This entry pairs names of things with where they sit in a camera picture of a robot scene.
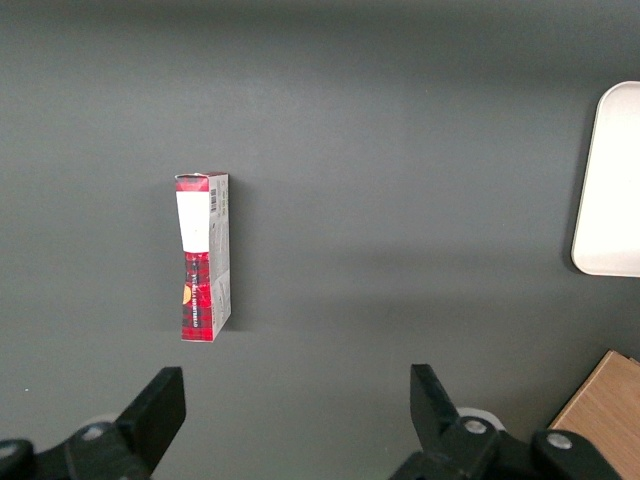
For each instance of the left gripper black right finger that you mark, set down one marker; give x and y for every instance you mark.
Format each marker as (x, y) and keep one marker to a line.
(435, 415)

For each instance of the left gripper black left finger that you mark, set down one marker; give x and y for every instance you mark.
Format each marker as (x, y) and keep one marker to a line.
(145, 415)

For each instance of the wooden drawer cabinet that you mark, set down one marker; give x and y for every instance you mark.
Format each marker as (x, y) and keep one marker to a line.
(605, 415)

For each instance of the red and grey carton box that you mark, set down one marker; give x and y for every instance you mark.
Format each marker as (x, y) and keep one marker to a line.
(200, 260)

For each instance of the grey table mat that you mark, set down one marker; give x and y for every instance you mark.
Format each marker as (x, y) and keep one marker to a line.
(350, 150)

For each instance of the beige rectangular tray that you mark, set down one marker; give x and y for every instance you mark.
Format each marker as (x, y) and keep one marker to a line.
(612, 190)

